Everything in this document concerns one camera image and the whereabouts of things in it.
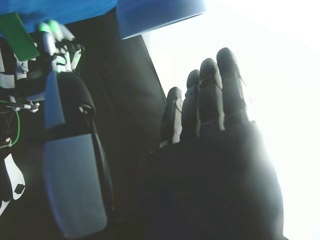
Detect green block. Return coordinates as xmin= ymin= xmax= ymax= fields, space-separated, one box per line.
xmin=0 ymin=12 xmax=41 ymax=62

